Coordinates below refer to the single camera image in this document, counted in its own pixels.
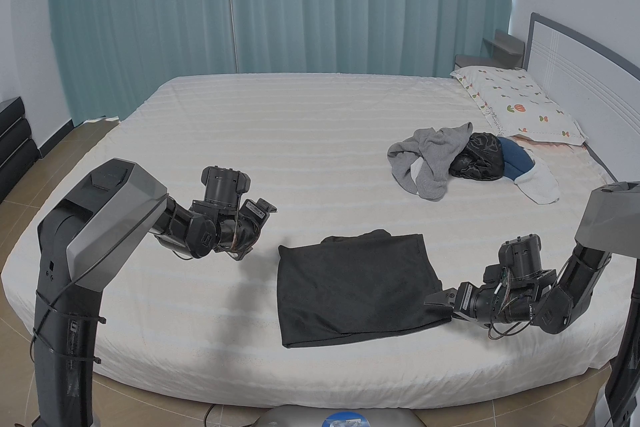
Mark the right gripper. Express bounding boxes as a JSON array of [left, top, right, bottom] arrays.
[[424, 282, 501, 327]]

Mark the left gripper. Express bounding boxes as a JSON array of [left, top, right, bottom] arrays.
[[216, 198, 278, 262]]

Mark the black T-shirt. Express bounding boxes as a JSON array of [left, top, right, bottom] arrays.
[[276, 229, 451, 349]]

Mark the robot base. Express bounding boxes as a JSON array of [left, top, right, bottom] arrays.
[[260, 406, 418, 427]]

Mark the bed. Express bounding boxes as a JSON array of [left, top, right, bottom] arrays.
[[0, 12, 640, 411]]

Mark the black shiny garment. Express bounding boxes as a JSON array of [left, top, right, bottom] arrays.
[[448, 131, 505, 182]]

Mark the grey garment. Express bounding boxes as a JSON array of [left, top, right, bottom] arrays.
[[387, 121, 474, 201]]

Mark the white garment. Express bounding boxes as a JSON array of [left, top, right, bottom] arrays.
[[514, 159, 561, 205]]

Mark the dark blue garment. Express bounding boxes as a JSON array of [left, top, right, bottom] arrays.
[[497, 137, 538, 183]]

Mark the white printed pillow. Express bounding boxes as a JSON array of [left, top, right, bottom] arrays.
[[450, 65, 588, 146]]

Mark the black chest of drawers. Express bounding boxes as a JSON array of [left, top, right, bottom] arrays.
[[0, 96, 41, 204]]

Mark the grey bedside table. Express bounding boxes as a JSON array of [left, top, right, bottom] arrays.
[[454, 29, 526, 70]]

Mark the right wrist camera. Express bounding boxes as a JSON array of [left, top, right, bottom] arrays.
[[482, 265, 506, 290]]

